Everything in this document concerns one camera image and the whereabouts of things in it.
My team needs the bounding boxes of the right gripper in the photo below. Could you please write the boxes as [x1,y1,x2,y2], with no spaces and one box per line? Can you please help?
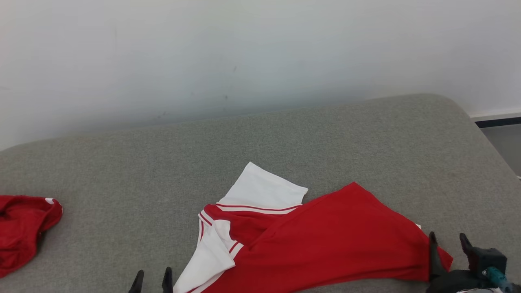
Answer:
[427,232,521,293]

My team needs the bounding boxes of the red and white shirt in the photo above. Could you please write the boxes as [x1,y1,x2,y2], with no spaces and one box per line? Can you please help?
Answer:
[173,162,453,293]

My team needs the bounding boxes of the red shorts with white trim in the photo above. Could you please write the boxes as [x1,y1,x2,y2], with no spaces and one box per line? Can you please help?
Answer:
[0,195,63,278]

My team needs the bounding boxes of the dark baseboard strip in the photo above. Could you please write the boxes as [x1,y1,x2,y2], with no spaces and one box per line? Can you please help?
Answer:
[474,117,521,129]

